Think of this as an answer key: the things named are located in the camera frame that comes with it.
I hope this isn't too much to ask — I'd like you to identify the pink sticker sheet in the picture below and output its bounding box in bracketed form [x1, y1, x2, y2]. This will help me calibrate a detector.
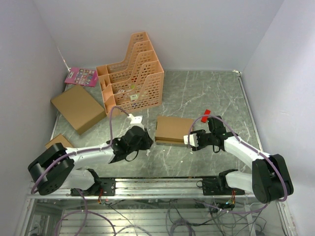
[64, 67, 98, 87]

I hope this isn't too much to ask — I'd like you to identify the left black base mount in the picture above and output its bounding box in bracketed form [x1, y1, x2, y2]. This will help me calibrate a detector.
[81, 177, 116, 196]

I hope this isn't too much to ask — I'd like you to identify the orange plastic file organizer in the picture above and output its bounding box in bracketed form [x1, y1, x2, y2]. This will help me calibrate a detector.
[96, 31, 164, 116]

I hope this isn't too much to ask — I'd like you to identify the aluminium mounting rail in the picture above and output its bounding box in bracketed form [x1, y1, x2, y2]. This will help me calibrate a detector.
[27, 177, 256, 199]

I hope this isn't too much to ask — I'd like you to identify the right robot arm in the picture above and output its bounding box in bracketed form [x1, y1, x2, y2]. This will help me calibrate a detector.
[184, 115, 294, 204]

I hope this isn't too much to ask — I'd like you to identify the red rectangular block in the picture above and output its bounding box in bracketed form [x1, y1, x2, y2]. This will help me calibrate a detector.
[201, 109, 211, 123]

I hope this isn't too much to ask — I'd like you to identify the brown cardboard box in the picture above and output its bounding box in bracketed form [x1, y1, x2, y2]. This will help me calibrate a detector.
[155, 116, 194, 146]

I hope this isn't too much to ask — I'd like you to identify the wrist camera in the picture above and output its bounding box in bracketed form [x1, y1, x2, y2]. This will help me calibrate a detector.
[127, 114, 144, 129]
[184, 133, 200, 148]

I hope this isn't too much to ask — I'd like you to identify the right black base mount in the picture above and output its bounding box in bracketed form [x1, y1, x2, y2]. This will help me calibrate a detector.
[196, 169, 245, 196]

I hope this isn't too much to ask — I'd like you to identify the small folded cardboard box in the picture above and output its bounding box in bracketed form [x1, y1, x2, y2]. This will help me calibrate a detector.
[45, 134, 74, 149]

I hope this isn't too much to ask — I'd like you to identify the large folded cardboard box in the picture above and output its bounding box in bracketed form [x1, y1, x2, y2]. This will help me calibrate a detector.
[51, 85, 106, 135]

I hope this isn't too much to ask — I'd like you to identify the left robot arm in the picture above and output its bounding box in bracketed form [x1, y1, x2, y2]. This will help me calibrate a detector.
[28, 126, 154, 196]

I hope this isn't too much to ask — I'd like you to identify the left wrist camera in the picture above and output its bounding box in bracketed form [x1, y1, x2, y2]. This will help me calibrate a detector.
[127, 114, 144, 129]

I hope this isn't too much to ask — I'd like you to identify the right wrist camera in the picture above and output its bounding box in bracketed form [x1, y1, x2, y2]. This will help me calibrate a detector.
[184, 133, 200, 148]

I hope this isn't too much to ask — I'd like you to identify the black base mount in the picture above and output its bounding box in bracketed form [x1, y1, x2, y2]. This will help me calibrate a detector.
[196, 169, 245, 196]
[81, 177, 116, 196]

